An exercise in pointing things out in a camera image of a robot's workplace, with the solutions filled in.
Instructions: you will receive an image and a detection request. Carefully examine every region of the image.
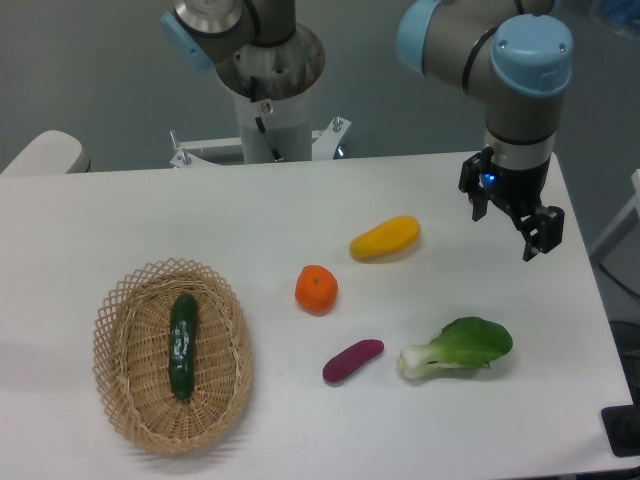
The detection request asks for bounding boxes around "woven wicker basket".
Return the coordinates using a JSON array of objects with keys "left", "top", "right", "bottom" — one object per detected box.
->
[{"left": 93, "top": 258, "right": 253, "bottom": 455}]

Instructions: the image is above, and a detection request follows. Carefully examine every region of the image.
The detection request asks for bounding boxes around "green cucumber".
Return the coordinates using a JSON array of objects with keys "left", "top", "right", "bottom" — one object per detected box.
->
[{"left": 168, "top": 293, "right": 198, "bottom": 401}]

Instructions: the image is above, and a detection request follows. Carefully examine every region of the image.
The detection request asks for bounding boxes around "white chair armrest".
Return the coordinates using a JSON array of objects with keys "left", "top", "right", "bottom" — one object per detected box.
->
[{"left": 1, "top": 130, "right": 91, "bottom": 178}]

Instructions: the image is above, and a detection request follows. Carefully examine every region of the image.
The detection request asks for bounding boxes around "white furniture frame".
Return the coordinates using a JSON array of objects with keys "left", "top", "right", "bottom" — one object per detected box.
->
[{"left": 588, "top": 169, "right": 639, "bottom": 263}]

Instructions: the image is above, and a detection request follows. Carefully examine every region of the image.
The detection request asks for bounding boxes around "orange tangerine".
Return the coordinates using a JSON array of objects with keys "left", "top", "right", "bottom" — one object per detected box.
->
[{"left": 294, "top": 264, "right": 339, "bottom": 316}]

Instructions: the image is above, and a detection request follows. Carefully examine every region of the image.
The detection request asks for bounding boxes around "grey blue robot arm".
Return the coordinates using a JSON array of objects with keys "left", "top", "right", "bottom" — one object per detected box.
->
[{"left": 161, "top": 1, "right": 573, "bottom": 259}]

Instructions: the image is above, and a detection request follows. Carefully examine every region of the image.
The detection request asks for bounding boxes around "yellow mango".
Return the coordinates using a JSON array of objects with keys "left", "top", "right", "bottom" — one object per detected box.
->
[{"left": 349, "top": 215, "right": 422, "bottom": 261}]

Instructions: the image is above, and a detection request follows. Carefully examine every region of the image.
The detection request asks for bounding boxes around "black device at table edge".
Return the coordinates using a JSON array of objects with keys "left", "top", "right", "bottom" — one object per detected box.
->
[{"left": 601, "top": 405, "right": 639, "bottom": 458}]

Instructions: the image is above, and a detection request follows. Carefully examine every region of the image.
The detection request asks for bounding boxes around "purple sweet potato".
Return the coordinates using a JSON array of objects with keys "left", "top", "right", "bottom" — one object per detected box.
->
[{"left": 322, "top": 339, "right": 385, "bottom": 384}]

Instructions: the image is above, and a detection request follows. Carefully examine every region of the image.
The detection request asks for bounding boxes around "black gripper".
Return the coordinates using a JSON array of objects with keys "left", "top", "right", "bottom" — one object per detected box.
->
[{"left": 458, "top": 144, "right": 565, "bottom": 262}]

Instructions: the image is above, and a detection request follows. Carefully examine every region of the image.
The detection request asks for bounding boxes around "blue object top right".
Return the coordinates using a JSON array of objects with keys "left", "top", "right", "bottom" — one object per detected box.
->
[{"left": 597, "top": 0, "right": 639, "bottom": 36}]

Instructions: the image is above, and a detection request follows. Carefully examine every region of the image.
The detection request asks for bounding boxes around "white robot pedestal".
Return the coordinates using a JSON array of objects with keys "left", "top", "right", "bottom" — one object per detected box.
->
[{"left": 168, "top": 22, "right": 352, "bottom": 170}]

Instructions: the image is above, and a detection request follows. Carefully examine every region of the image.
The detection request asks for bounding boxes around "green bok choy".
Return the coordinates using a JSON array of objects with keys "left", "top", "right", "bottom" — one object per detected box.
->
[{"left": 396, "top": 317, "right": 513, "bottom": 380}]

